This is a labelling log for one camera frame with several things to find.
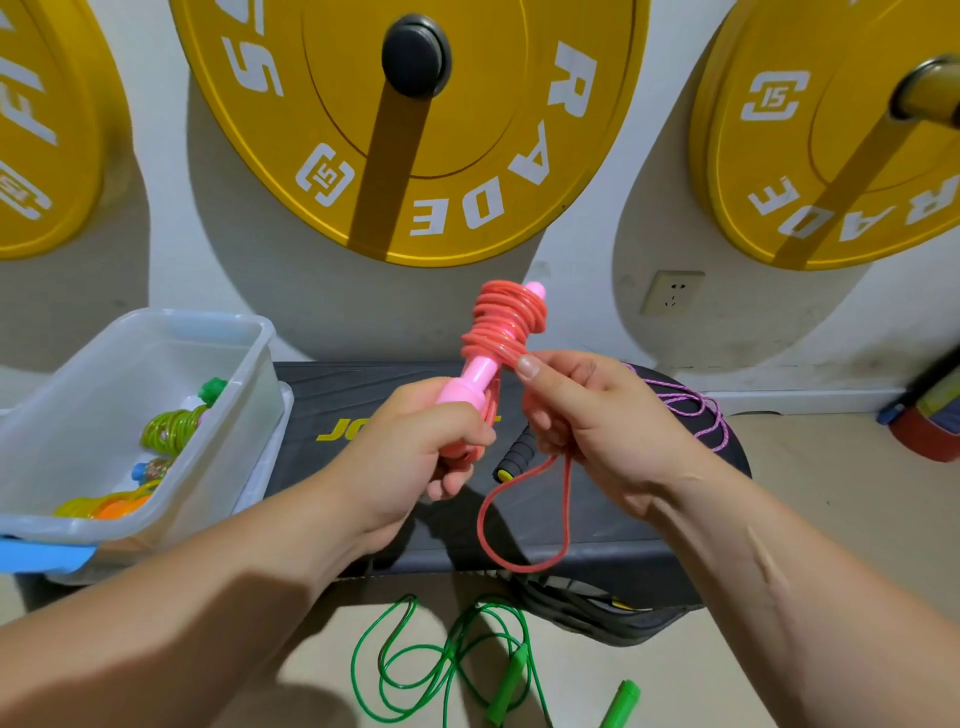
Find person's right hand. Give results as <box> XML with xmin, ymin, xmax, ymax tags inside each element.
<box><xmin>514</xmin><ymin>349</ymin><xmax>722</xmax><ymax>515</ymax></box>

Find person's left hand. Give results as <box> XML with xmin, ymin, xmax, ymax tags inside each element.
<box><xmin>333</xmin><ymin>375</ymin><xmax>498</xmax><ymax>554</ymax></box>

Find purple rope with foam handles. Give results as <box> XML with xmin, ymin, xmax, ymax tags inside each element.
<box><xmin>493</xmin><ymin>375</ymin><xmax>737</xmax><ymax>485</ymax></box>

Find pink handled jump rope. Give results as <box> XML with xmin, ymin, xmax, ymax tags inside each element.
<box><xmin>435</xmin><ymin>279</ymin><xmax>579</xmax><ymax>575</ymax></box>

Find dark green jump rope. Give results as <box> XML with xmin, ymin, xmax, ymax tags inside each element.
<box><xmin>349</xmin><ymin>592</ymin><xmax>644</xmax><ymax>728</ymax></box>

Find ropes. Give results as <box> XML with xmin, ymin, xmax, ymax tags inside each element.
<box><xmin>139</xmin><ymin>403</ymin><xmax>209</xmax><ymax>459</ymax></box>

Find orange handled yellow jump rope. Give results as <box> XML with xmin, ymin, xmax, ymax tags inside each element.
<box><xmin>52</xmin><ymin>487</ymin><xmax>159</xmax><ymax>524</ymax></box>

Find clear plastic storage bin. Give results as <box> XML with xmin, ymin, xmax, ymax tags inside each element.
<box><xmin>0</xmin><ymin>309</ymin><xmax>281</xmax><ymax>548</ymax></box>

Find person's left forearm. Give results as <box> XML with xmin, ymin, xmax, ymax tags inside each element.
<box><xmin>0</xmin><ymin>477</ymin><xmax>377</xmax><ymax>728</ymax></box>

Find person's right forearm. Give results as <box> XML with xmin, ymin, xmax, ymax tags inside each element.
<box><xmin>660</xmin><ymin>462</ymin><xmax>960</xmax><ymax>728</ymax></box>

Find black aerobic step platform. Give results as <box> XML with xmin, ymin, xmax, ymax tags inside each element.
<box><xmin>22</xmin><ymin>360</ymin><xmax>753</xmax><ymax>647</ymax></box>

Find translucent plastic lid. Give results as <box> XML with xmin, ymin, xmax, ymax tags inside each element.
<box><xmin>60</xmin><ymin>382</ymin><xmax>296</xmax><ymax>587</ymax></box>

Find large yellow weight plate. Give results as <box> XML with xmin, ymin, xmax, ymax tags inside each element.
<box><xmin>168</xmin><ymin>0</ymin><xmax>651</xmax><ymax>269</ymax></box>

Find red fire extinguisher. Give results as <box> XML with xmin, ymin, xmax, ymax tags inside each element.
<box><xmin>880</xmin><ymin>348</ymin><xmax>960</xmax><ymax>462</ymax></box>

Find blue plastic piece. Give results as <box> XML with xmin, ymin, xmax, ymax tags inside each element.
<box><xmin>0</xmin><ymin>538</ymin><xmax>95</xmax><ymax>578</ymax></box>

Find black plate peg cap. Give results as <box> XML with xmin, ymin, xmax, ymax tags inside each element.
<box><xmin>381</xmin><ymin>15</ymin><xmax>455</xmax><ymax>101</ymax></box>

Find white wall socket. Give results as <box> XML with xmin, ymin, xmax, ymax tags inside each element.
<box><xmin>642</xmin><ymin>268</ymin><xmax>707</xmax><ymax>318</ymax></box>

